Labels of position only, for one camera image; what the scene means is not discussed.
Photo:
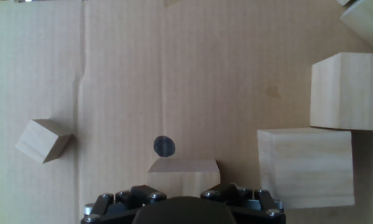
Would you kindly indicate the medium wooden cube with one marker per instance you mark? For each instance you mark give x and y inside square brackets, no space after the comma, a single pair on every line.
[42,141]

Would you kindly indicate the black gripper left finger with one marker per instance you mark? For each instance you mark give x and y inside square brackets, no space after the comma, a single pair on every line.
[118,205]

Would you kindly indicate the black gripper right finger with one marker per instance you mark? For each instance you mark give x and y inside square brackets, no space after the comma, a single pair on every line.
[251,207]

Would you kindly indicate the brown cardboard sheet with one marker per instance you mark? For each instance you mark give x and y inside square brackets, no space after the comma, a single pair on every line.
[174,77]

